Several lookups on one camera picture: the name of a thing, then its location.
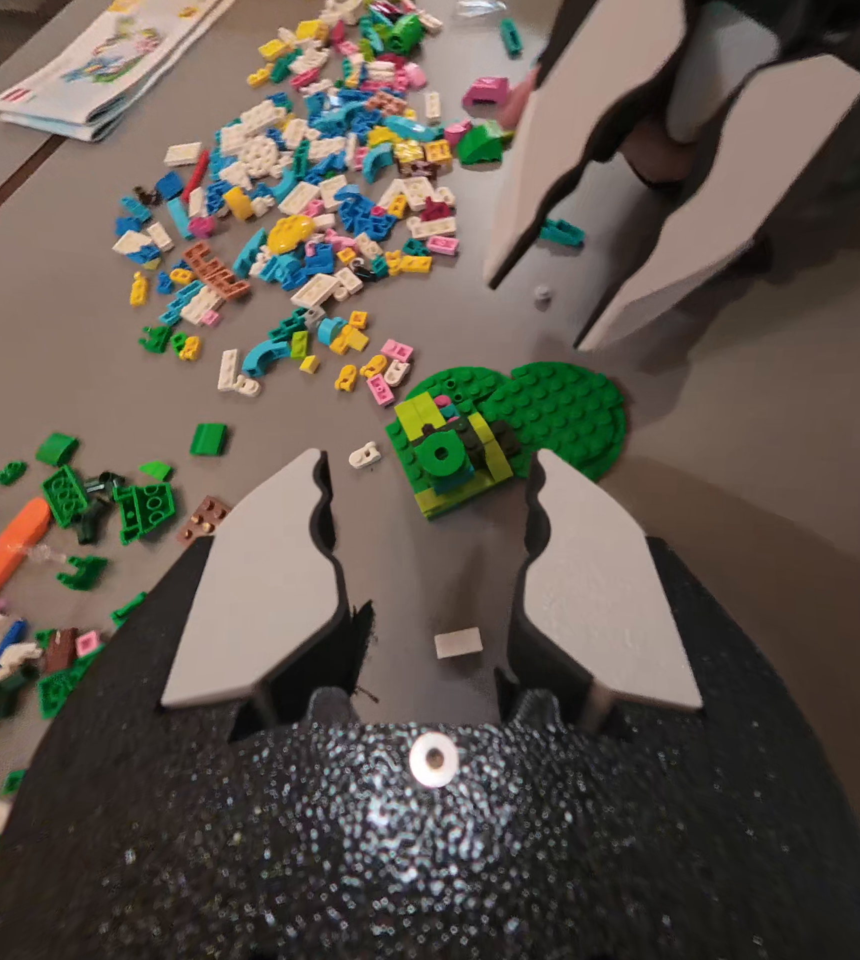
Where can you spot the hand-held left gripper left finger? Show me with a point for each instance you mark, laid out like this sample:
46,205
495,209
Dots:
257,600

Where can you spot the printed paper leaflet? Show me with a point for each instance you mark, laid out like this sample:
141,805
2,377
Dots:
100,67

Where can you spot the green lego build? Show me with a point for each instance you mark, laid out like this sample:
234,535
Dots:
565,405

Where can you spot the green curved lego brick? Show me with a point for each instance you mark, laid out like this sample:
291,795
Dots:
209,440
57,448

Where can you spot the white flat lego plate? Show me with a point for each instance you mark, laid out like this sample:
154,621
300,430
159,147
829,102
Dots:
458,643

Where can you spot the pastel colourful lego piece pile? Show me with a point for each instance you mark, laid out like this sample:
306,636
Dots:
325,187

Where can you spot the white lego clip piece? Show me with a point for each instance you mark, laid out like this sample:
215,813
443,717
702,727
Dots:
364,454

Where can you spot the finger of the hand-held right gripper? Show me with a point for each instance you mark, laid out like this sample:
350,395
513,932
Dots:
760,172
572,112

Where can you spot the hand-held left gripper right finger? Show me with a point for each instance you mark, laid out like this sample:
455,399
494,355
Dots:
610,600

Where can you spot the brown lego plate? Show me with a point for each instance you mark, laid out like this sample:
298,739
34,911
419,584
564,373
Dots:
203,519

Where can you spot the mostly green lego piece pile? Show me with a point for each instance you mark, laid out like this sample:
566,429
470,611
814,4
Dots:
145,510

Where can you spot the person's right hand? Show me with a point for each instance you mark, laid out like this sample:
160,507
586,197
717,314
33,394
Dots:
662,159

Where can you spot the small grey round lego piece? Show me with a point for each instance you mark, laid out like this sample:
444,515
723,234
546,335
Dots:
543,296

